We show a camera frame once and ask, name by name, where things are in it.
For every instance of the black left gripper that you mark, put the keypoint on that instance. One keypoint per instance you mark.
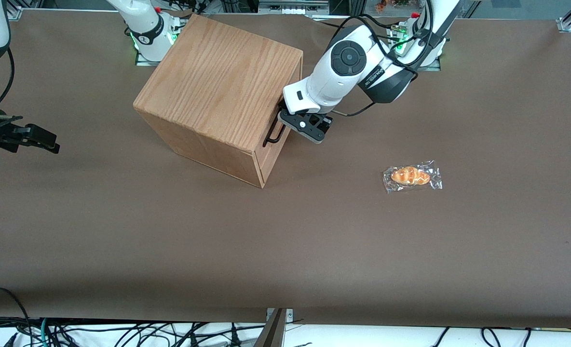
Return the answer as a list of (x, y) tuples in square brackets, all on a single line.
[(324, 126)]

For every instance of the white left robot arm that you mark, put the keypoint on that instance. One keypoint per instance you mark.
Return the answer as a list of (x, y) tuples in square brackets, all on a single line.
[(348, 58)]

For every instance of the light wooden drawer cabinet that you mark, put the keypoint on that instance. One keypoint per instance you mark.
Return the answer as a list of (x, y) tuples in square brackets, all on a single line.
[(218, 77)]

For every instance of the bread in clear plastic wrapper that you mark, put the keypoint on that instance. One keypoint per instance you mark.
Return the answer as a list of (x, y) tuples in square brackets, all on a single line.
[(411, 176)]

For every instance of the grey background device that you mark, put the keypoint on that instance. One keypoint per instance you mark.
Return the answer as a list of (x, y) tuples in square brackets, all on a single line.
[(292, 6)]

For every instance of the orange background objects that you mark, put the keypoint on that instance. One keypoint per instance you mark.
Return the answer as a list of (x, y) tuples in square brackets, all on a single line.
[(391, 5)]

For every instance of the dark slanted metal bar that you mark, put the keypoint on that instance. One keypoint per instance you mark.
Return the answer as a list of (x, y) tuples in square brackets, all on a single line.
[(272, 332)]

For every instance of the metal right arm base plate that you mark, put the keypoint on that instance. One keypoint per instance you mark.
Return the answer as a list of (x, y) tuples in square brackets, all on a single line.
[(143, 61)]

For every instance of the silver metal table bracket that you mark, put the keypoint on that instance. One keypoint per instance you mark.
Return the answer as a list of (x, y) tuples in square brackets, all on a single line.
[(289, 315)]

